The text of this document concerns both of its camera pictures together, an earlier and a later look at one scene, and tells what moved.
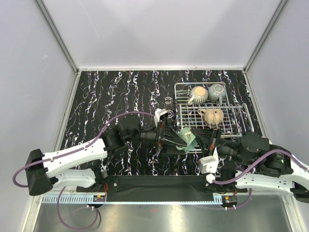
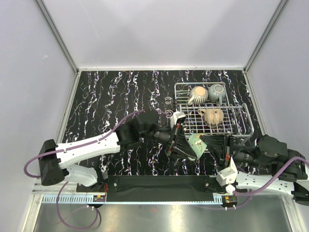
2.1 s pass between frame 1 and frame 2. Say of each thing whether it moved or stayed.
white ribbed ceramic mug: stayed
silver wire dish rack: stayed
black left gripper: moved
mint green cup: moved
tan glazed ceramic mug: stayed
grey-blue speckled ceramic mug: stayed
